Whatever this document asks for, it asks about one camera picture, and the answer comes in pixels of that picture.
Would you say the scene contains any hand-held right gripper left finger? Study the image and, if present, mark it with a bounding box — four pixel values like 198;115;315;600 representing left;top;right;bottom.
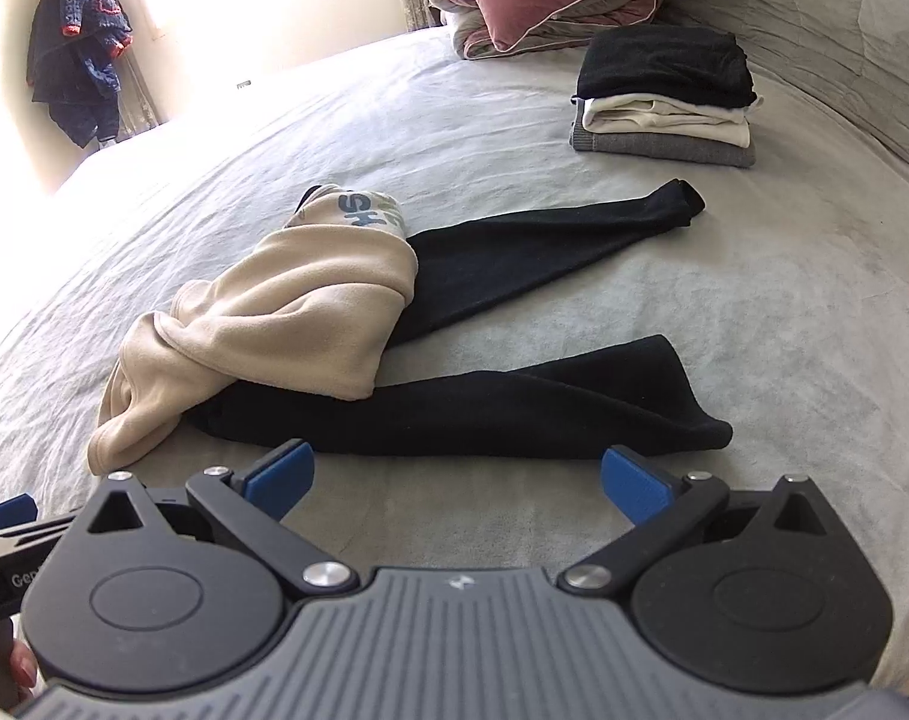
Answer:
71;439;358;595

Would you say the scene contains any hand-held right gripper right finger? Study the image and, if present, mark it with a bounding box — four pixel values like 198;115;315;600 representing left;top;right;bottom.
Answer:
559;446;845;595

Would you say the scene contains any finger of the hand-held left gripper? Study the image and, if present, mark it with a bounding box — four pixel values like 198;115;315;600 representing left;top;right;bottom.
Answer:
0;493;76;563

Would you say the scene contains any beige shirt with black sleeves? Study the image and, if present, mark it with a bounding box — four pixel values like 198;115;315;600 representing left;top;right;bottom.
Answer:
86;178;734;477

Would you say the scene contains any person's left hand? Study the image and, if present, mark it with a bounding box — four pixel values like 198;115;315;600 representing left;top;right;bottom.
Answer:
8;637;40;695

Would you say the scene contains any folded grey garment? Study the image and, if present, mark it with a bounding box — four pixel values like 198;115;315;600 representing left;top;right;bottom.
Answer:
569;118;757;168

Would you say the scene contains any folded cream garment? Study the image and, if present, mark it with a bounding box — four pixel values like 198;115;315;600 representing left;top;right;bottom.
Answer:
581;94;752;149

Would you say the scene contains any grey bed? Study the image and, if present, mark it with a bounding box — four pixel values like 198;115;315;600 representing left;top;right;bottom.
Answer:
0;22;909;691

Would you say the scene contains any folded black garment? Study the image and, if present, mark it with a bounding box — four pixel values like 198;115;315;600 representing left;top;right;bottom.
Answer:
576;24;759;110

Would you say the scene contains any hanging navy jacket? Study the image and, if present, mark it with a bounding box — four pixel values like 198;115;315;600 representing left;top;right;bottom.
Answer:
25;0;134;149

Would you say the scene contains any folded grey pink quilt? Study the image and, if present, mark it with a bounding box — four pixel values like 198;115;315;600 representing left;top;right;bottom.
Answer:
422;0;667;62

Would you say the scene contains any grey quilted headboard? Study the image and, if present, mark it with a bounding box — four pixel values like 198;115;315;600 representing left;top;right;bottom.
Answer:
649;0;909;188

